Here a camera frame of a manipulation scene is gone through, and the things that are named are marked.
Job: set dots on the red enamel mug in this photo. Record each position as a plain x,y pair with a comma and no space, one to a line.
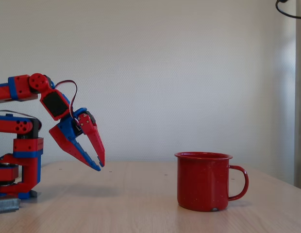
201,182

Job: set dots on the grey duct tape piece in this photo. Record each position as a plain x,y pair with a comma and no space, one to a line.
36,194
7,206

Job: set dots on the red blue robot arm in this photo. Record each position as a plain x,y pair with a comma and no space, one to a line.
21,87

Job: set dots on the red blue gripper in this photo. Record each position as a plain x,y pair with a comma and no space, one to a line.
68,129

